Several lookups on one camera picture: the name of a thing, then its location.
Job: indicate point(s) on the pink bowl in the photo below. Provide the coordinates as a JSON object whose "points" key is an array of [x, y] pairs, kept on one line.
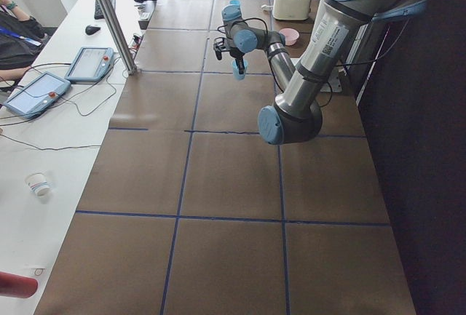
{"points": [[291, 36]]}

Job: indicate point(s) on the red cylinder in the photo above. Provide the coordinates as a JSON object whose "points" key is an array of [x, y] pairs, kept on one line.
{"points": [[17, 286]]}

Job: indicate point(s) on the teach pendant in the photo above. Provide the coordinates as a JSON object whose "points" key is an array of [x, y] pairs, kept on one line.
{"points": [[90, 65], [37, 96]]}

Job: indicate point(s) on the teach pendant far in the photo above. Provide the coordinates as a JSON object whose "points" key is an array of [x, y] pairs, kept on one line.
{"points": [[90, 65]]}

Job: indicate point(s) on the black computer mouse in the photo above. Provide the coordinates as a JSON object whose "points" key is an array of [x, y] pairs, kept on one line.
{"points": [[92, 29]]}

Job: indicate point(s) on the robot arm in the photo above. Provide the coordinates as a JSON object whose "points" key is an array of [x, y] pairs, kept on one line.
{"points": [[295, 115]]}

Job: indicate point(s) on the paper cup white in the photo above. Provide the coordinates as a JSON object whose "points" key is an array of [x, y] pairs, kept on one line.
{"points": [[38, 184]]}

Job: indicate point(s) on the cream toaster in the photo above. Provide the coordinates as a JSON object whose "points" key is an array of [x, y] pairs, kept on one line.
{"points": [[291, 9]]}

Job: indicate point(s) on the teach pendant near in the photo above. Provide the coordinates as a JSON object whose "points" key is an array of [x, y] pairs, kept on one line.
{"points": [[37, 96]]}

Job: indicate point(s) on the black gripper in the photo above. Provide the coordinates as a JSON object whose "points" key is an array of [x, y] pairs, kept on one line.
{"points": [[235, 54]]}

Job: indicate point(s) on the aluminium frame post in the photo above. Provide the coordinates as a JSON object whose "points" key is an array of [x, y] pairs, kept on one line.
{"points": [[116, 32]]}

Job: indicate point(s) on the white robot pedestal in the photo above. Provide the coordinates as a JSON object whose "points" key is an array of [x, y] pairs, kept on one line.
{"points": [[337, 82]]}

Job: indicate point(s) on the seated person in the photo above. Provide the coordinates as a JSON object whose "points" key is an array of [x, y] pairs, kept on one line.
{"points": [[22, 40]]}

